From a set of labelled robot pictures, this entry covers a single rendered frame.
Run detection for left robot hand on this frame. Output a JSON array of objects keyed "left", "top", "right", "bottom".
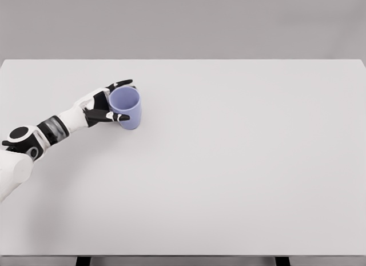
[{"left": 73, "top": 79, "right": 134, "bottom": 128}]

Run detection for lavender plastic cup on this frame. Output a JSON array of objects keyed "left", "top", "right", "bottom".
[{"left": 109, "top": 86, "right": 142, "bottom": 131}]

